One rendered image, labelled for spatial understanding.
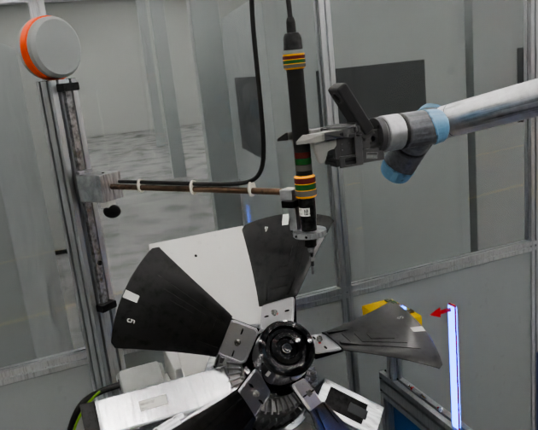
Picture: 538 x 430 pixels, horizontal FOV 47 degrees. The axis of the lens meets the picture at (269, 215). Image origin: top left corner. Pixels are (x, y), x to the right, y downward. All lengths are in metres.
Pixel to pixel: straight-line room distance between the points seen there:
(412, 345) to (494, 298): 1.23
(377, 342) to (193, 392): 0.41
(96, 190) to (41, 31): 0.41
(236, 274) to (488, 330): 1.31
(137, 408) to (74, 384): 0.67
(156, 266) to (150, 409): 0.30
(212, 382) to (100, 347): 0.51
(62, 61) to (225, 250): 0.64
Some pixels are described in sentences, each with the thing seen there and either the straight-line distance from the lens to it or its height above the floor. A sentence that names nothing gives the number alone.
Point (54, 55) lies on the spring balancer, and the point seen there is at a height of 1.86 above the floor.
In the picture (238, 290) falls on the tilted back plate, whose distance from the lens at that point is 1.60.
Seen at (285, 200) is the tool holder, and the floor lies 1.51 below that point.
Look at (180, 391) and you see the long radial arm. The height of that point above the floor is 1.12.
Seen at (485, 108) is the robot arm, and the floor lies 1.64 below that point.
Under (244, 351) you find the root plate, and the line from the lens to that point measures 1.33.
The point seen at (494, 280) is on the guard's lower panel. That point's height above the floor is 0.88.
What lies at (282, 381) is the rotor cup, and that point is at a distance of 1.29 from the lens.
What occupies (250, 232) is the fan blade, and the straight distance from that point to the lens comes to 1.49.
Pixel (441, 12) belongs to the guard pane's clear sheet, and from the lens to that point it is 2.31.
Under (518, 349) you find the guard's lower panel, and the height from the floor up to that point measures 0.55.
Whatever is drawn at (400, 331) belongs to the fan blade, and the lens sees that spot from 1.44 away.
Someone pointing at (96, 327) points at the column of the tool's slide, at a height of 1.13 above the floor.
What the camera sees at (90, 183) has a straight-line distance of 1.63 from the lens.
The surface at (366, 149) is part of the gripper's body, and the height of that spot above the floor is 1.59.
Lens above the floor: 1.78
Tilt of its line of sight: 13 degrees down
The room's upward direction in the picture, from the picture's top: 6 degrees counter-clockwise
